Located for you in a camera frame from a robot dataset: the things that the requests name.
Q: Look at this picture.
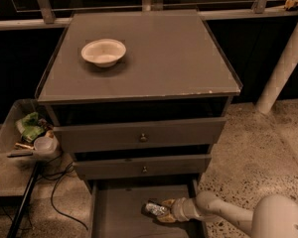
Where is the black cable on floor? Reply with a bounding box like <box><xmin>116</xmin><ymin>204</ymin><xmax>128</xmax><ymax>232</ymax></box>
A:
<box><xmin>36</xmin><ymin>151</ymin><xmax>89</xmax><ymax>231</ymax></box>

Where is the brass top drawer knob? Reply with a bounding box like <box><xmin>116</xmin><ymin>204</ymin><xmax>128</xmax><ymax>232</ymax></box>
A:
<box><xmin>139</xmin><ymin>133</ymin><xmax>148</xmax><ymax>142</ymax></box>

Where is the white paper bowl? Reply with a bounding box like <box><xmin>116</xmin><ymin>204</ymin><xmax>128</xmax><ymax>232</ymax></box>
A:
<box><xmin>80</xmin><ymin>39</ymin><xmax>126</xmax><ymax>67</ymax></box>

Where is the small yellow object on ledge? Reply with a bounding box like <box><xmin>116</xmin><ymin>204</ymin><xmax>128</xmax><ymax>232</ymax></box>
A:
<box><xmin>284</xmin><ymin>0</ymin><xmax>298</xmax><ymax>11</ymax></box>

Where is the grey drawer cabinet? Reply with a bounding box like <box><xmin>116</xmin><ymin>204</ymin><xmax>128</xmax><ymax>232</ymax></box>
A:
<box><xmin>35</xmin><ymin>9</ymin><xmax>243</xmax><ymax>193</ymax></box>

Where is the grey top drawer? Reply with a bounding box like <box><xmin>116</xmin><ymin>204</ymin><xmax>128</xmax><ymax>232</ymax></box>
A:
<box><xmin>54</xmin><ymin>117</ymin><xmax>225</xmax><ymax>153</ymax></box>

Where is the clear plastic cup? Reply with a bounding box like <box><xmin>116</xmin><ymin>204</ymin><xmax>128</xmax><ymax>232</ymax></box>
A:
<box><xmin>34</xmin><ymin>137</ymin><xmax>53</xmax><ymax>151</ymax></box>

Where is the clear plastic bin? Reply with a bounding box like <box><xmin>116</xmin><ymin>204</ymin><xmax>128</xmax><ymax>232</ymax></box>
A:
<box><xmin>0</xmin><ymin>99</ymin><xmax>61</xmax><ymax>166</ymax></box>

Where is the white diagonal pole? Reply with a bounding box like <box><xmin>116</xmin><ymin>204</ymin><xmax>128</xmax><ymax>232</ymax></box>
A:
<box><xmin>255</xmin><ymin>22</ymin><xmax>298</xmax><ymax>114</ymax></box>

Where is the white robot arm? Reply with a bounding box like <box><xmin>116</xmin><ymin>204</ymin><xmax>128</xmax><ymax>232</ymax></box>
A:
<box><xmin>157</xmin><ymin>191</ymin><xmax>298</xmax><ymax>238</ymax></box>

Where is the metal window railing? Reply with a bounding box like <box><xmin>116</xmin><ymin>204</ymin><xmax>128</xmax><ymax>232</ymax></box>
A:
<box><xmin>0</xmin><ymin>0</ymin><xmax>298</xmax><ymax>32</ymax></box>

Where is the grey middle drawer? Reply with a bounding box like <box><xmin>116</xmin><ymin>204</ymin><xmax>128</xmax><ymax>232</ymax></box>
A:
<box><xmin>74</xmin><ymin>155</ymin><xmax>211</xmax><ymax>180</ymax></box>

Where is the grey open bottom drawer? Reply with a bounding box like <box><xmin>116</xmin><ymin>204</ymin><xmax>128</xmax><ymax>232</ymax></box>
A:
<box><xmin>88</xmin><ymin>175</ymin><xmax>208</xmax><ymax>238</ymax></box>

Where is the black metal stand leg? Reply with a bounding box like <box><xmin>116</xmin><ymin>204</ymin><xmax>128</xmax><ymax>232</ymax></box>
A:
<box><xmin>7</xmin><ymin>163</ymin><xmax>42</xmax><ymax>238</ymax></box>

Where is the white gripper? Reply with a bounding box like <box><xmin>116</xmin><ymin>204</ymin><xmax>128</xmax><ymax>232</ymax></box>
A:
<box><xmin>157</xmin><ymin>197</ymin><xmax>198</xmax><ymax>223</ymax></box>

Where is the brass middle drawer knob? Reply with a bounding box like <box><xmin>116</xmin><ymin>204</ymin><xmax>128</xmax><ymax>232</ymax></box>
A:
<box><xmin>142</xmin><ymin>166</ymin><xmax>148</xmax><ymax>174</ymax></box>

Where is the brass drawer knob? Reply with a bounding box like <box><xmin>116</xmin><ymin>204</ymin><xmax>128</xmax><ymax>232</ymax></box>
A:
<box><xmin>139</xmin><ymin>133</ymin><xmax>148</xmax><ymax>142</ymax></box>
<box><xmin>142</xmin><ymin>166</ymin><xmax>148</xmax><ymax>174</ymax></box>

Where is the green snack bag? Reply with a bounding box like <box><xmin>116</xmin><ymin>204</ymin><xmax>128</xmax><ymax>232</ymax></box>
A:
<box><xmin>15</xmin><ymin>112</ymin><xmax>45</xmax><ymax>143</ymax></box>

